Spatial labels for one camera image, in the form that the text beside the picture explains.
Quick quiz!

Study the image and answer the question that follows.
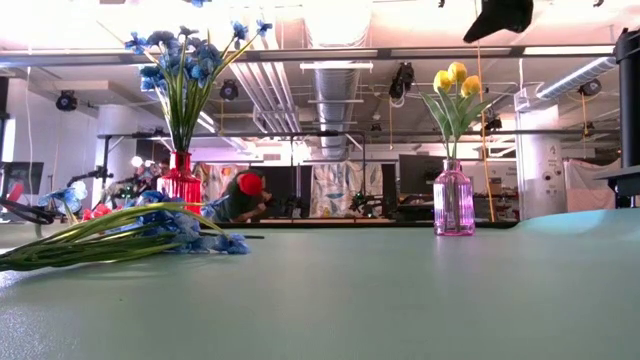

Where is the yellow tulip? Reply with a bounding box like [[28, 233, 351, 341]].
[[449, 74, 495, 161], [419, 69, 459, 161], [447, 61, 470, 161]]

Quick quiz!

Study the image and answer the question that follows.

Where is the small blue flower bunch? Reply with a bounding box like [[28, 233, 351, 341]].
[[123, 18, 275, 154], [0, 180, 251, 274]]

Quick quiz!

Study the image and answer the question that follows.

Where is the large-petal blue flower bunch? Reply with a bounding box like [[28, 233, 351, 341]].
[[138, 29, 224, 154]]

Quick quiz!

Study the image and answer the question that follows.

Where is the red flower bunch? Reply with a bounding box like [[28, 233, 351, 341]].
[[81, 202, 115, 223]]

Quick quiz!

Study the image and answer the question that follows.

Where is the pink ribbed glass vase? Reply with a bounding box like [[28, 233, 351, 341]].
[[432, 158, 476, 237]]

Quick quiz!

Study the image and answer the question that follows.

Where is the red ribbed glass vase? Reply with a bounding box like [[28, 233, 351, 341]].
[[157, 151, 204, 217]]

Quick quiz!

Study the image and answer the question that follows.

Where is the black vertical pole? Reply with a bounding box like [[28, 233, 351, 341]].
[[613, 27, 640, 169]]

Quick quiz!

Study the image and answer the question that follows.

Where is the white round column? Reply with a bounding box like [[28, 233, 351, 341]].
[[516, 112, 564, 221]]

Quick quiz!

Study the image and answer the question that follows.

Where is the grey horizontal beam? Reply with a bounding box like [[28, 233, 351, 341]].
[[0, 44, 616, 69]]

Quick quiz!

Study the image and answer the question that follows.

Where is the white light bar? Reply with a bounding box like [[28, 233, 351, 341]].
[[299, 60, 374, 72]]

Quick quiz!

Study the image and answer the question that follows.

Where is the black monitor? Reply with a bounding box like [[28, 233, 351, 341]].
[[398, 153, 446, 197]]

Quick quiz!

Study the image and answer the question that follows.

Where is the white sheet cover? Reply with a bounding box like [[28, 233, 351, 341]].
[[563, 158, 621, 214]]

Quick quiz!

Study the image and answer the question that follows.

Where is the grey desk with pole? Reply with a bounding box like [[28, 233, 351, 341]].
[[593, 166, 640, 209]]

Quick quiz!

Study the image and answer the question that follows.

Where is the leaf print curtain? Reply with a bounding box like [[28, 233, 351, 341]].
[[309, 162, 385, 219]]

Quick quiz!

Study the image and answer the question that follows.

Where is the person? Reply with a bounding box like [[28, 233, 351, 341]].
[[214, 169, 274, 224]]

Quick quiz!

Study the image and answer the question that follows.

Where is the colourful print curtain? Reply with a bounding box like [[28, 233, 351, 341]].
[[192, 162, 236, 201]]

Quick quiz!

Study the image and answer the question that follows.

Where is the green table mat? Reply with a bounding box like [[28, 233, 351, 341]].
[[0, 208, 640, 360]]

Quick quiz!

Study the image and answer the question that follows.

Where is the yellow cord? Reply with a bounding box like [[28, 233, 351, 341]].
[[472, 42, 496, 222]]

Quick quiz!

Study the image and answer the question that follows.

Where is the silver ventilation duct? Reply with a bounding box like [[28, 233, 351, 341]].
[[313, 67, 362, 160]]

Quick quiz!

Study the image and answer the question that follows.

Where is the black tubular rig frame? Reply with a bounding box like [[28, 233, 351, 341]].
[[97, 129, 369, 221]]

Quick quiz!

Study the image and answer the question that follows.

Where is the black wall screen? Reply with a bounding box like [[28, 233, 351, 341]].
[[2, 161, 45, 196]]

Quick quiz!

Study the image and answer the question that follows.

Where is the black cable loop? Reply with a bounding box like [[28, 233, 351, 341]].
[[0, 195, 57, 226]]

